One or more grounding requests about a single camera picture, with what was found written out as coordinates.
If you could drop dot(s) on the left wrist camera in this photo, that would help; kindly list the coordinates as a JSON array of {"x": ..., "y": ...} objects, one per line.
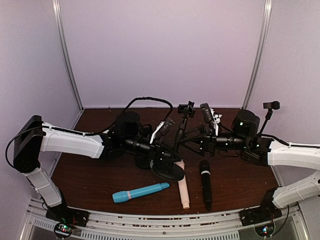
[{"x": 161, "y": 130}]

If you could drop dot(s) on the pink toy microphone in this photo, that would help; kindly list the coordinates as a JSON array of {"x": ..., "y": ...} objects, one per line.
[{"x": 184, "y": 193}]

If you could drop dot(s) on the aluminium frame post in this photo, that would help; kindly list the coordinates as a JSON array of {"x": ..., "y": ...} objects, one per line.
[
  {"x": 66, "y": 57},
  {"x": 263, "y": 35}
]

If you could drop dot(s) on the black microphone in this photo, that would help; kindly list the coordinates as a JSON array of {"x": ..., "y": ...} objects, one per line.
[{"x": 205, "y": 173}]

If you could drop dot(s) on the blue toy microphone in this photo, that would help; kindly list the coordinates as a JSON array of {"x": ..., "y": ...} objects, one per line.
[{"x": 126, "y": 195}]

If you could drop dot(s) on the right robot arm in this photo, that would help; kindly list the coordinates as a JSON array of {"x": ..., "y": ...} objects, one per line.
[{"x": 282, "y": 154}]

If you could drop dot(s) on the left aluminium frame post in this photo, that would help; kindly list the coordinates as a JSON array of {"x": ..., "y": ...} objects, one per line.
[{"x": 66, "y": 57}]

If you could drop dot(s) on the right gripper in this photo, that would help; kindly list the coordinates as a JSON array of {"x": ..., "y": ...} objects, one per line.
[{"x": 206, "y": 143}]

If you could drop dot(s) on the right aluminium frame post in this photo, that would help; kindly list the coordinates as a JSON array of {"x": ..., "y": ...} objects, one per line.
[{"x": 263, "y": 35}]

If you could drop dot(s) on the black microphone stand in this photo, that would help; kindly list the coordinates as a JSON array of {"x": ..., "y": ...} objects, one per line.
[
  {"x": 268, "y": 113},
  {"x": 181, "y": 132},
  {"x": 142, "y": 162}
]

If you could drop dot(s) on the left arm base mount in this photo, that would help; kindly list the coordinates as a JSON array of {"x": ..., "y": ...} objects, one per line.
[{"x": 68, "y": 220}]

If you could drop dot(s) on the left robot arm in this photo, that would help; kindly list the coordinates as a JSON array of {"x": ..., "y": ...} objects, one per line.
[{"x": 126, "y": 134}]

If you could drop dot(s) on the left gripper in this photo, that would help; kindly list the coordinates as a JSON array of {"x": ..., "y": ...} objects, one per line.
[{"x": 159, "y": 154}]

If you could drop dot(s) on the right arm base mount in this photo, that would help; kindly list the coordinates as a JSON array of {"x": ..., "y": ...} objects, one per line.
[{"x": 262, "y": 219}]

